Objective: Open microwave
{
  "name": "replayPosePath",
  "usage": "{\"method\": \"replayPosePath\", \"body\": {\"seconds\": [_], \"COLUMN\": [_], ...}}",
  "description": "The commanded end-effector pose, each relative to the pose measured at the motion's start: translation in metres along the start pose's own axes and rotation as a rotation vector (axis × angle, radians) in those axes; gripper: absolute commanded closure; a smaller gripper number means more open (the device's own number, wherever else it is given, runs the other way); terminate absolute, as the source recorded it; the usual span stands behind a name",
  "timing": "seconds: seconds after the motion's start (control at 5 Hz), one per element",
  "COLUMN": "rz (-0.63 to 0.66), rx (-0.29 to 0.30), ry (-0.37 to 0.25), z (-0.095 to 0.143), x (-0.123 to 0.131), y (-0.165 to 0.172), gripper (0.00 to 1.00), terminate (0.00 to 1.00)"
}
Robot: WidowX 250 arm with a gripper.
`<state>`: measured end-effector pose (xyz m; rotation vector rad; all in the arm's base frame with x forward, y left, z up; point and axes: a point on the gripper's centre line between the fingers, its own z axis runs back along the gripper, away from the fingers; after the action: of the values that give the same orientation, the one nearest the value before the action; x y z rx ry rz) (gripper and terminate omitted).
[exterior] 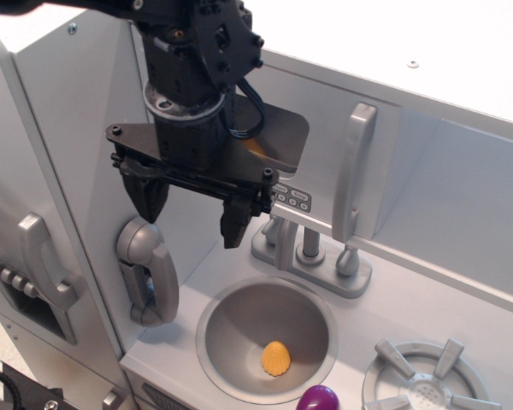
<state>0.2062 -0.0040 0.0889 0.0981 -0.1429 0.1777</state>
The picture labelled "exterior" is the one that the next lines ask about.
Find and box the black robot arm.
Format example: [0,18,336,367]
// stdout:
[74,1,279,249]

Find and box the purple toy eggplant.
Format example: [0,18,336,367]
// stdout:
[296,384,339,410]

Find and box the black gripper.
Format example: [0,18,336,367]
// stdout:
[106,94,279,249]

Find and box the grey toy faucet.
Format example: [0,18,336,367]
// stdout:
[251,216,373,299]

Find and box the yellow toy corn piece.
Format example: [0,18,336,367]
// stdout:
[261,341,292,377]

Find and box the grey round sink bowl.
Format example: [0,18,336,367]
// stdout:
[196,277,339,405]

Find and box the white toy microwave door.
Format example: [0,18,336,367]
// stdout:
[248,51,402,241]

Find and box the grey toy stove burner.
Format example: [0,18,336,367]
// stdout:
[362,338,503,409]

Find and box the black robot base with cable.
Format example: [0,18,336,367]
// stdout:
[0,361,72,409]

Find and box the white toy kitchen cabinet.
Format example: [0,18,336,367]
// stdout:
[0,1,513,409]

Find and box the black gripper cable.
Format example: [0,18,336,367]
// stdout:
[228,79,268,141]

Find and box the grey ice dispenser panel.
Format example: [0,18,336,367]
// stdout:
[0,261,76,345]

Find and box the grey toy telephone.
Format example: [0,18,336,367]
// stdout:
[116,217,180,328]

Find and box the yellow toy food in microwave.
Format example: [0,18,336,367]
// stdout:
[244,138,265,155]

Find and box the grey fridge door handle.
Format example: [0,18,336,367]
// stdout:
[18,213,78,311]

